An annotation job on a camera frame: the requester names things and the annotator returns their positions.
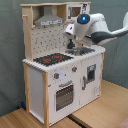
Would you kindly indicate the small metal pot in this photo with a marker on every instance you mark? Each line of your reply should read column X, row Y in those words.
column 78, row 52

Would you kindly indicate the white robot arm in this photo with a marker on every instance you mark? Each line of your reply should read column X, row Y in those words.
column 93, row 27

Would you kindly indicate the wooden toy kitchen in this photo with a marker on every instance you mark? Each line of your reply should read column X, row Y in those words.
column 40, row 84

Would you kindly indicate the black toy stovetop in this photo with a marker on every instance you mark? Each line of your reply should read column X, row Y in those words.
column 52, row 59

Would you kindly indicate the red right stove knob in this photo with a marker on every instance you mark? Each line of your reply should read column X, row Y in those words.
column 74, row 69

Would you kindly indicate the red stove knob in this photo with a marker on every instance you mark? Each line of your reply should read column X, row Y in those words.
column 56, row 75
column 74, row 69

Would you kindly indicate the red left stove knob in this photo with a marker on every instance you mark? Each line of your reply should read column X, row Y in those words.
column 56, row 75

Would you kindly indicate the grey toy sink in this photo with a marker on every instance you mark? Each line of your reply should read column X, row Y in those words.
column 86, row 50

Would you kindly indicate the black toy faucet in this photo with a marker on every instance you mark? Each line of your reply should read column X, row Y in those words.
column 70, row 45

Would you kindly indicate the toy fridge dispenser door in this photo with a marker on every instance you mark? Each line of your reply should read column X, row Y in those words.
column 90, row 79

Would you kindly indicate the toy oven door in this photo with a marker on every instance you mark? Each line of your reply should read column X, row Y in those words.
column 64, row 97

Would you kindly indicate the grey range hood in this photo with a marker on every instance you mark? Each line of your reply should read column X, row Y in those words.
column 48, row 18

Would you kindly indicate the toy microwave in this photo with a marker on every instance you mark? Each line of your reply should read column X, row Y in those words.
column 73, row 10

